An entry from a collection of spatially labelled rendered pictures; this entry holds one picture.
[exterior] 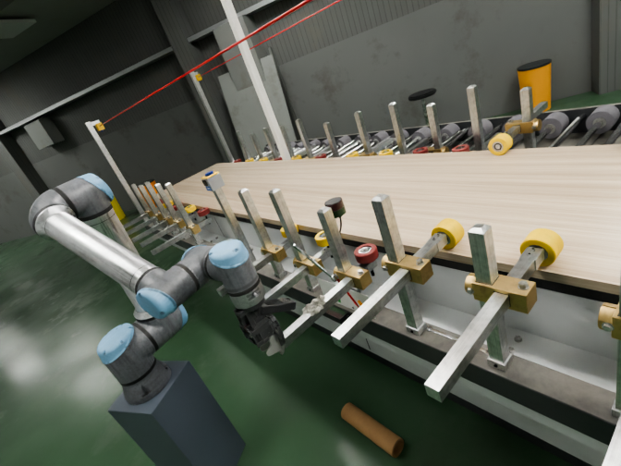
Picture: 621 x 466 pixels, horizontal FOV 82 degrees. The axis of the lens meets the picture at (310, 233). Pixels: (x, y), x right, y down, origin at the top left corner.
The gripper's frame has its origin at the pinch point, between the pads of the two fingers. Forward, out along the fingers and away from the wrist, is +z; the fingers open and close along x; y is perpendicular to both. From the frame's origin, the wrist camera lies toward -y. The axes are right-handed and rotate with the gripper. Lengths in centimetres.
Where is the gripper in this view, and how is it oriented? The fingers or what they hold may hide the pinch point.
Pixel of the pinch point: (282, 349)
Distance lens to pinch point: 110.3
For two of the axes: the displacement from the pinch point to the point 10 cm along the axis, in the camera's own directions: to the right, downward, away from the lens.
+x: 6.2, 1.4, -7.7
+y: -7.2, 4.9, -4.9
